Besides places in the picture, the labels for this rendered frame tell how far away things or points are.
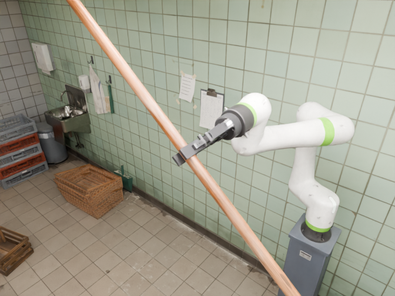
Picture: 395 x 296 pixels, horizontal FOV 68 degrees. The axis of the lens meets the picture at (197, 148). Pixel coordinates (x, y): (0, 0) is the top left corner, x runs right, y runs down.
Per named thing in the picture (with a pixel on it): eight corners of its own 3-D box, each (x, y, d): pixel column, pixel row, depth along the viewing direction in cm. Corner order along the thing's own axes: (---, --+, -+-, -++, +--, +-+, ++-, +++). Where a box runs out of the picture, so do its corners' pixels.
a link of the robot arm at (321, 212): (315, 208, 157) (323, 180, 148) (337, 228, 144) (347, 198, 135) (295, 214, 153) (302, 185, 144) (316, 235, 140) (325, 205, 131)
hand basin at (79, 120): (97, 155, 398) (84, 90, 352) (73, 166, 374) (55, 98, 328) (78, 144, 424) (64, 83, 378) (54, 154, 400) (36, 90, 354)
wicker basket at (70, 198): (92, 224, 320) (87, 205, 306) (60, 205, 347) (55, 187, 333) (124, 199, 355) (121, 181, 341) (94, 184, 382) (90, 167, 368)
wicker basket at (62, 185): (90, 217, 313) (84, 196, 299) (57, 198, 339) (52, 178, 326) (123, 192, 348) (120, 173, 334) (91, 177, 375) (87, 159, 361)
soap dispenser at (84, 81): (92, 92, 342) (89, 75, 332) (85, 94, 336) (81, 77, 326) (87, 90, 347) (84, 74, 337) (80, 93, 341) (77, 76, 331)
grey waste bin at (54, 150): (73, 158, 439) (65, 124, 411) (49, 168, 414) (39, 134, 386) (60, 150, 459) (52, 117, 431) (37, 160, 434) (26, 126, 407)
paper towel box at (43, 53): (57, 74, 380) (50, 44, 361) (49, 76, 373) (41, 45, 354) (47, 70, 396) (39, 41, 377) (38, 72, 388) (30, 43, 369)
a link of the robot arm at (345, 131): (332, 134, 130) (341, 108, 124) (355, 148, 120) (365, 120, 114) (300, 138, 124) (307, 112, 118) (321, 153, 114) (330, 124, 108)
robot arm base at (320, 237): (314, 207, 167) (316, 198, 164) (341, 218, 159) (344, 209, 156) (295, 233, 150) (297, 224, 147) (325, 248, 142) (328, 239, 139)
